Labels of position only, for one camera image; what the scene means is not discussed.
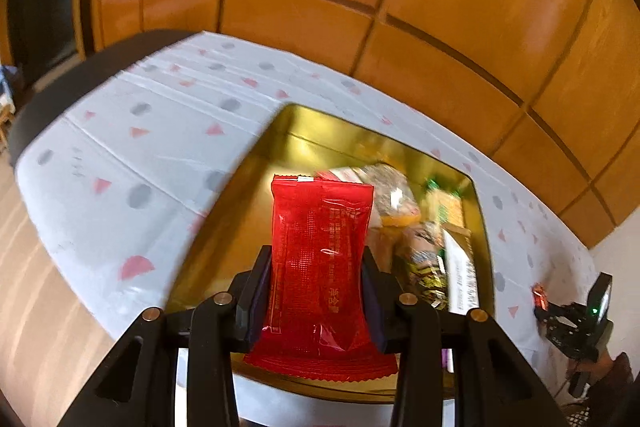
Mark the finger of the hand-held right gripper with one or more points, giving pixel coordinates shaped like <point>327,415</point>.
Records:
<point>550,313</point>

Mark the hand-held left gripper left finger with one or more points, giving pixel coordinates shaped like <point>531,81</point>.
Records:
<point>257,302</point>

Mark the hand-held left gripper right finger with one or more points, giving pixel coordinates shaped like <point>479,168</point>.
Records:
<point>375,307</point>

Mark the small red candy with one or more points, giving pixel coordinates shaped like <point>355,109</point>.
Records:
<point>539,299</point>

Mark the dark brown gold snack packet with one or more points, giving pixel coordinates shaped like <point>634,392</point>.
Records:
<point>425,279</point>
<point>420,239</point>

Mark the plain red snack packet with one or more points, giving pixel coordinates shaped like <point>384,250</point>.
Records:
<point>320,267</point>

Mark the purple snack packet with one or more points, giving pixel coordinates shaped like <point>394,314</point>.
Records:
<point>446,359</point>

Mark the white printed packet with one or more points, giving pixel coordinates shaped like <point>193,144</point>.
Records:
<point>462,272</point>

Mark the clear packet with orange end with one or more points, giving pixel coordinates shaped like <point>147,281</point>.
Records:
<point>395,202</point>

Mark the yellow green biscuit packet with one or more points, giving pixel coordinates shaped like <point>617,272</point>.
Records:
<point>445,207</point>

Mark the red and white packet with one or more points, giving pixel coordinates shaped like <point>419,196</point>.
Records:
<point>345,174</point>

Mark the gold tin box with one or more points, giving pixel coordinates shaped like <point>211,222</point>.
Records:
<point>300,147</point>

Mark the black table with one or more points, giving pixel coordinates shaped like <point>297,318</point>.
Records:
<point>75,77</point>

